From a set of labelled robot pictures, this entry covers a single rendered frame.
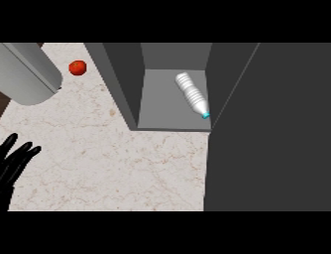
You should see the dark grey cabinet door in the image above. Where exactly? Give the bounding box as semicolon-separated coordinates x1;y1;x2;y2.
203;43;331;212

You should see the pale grey rounded appliance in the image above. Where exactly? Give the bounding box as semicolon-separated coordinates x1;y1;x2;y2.
0;43;66;107

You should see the grey open cabinet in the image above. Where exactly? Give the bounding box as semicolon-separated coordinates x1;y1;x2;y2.
84;43;262;133

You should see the red tomato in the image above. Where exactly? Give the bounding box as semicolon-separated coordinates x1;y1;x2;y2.
69;60;88;76

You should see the clear plastic water bottle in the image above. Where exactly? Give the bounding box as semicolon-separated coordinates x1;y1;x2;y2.
175;71;213;120

